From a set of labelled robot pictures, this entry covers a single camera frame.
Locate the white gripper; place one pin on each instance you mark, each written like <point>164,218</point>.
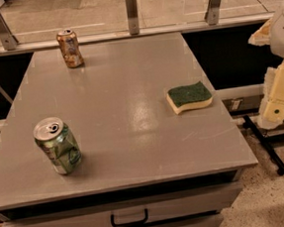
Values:
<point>283,36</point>

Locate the green and yellow sponge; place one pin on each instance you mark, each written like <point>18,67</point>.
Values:
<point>189,97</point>

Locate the orange white soda can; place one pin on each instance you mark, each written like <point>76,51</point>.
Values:
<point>68,45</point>

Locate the crushed green soda can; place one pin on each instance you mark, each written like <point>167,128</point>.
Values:
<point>55,139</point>

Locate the black metal floor stand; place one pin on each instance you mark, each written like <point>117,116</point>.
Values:
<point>267,143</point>

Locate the horizontal metal railing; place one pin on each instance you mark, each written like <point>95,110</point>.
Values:
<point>144,32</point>

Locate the grey drawer cabinet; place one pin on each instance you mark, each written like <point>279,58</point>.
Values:
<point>136,153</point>

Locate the right metal rail bracket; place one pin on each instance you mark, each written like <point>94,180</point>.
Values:
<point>213,12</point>

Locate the metal rail bracket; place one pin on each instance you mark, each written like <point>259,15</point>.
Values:
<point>213,12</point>
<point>8,40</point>
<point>133,16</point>

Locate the middle metal rail bracket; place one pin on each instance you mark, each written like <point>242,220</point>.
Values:
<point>133,16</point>

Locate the upper drawer black handle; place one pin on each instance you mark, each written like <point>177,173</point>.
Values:
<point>129,218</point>

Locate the left metal rail bracket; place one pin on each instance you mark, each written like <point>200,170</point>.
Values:
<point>8,40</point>

